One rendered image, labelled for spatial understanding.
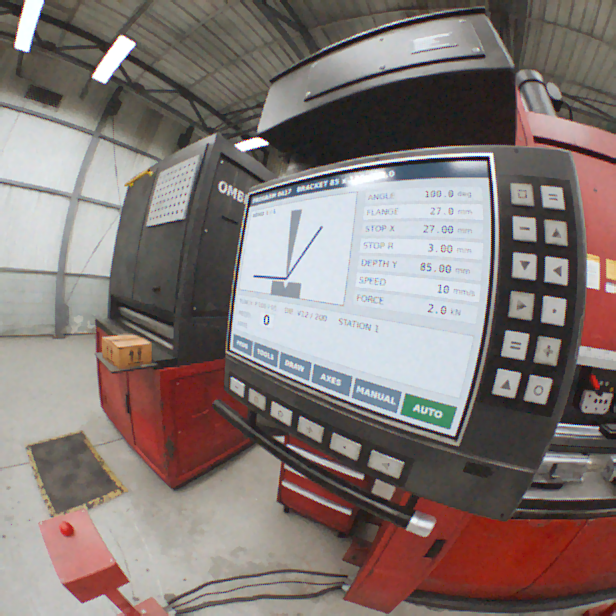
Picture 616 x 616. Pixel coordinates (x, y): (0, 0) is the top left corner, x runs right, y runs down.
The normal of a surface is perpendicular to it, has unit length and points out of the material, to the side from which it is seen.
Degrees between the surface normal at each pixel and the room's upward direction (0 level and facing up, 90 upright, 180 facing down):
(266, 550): 0
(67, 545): 0
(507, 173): 90
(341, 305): 90
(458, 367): 90
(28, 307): 90
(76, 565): 0
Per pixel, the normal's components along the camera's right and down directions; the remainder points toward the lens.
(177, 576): 0.14, -0.99
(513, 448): -0.63, -0.04
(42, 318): 0.88, 0.15
